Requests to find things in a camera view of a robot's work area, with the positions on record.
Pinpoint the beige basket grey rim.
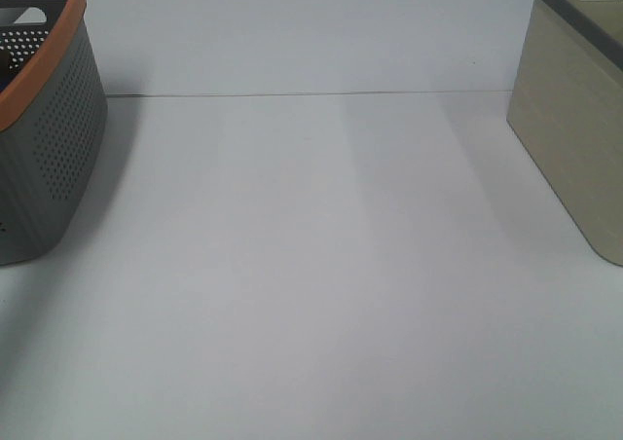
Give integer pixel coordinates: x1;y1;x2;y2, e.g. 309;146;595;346
507;0;622;265

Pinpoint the grey perforated basket orange rim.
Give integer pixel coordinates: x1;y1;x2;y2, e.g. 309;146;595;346
1;0;108;266

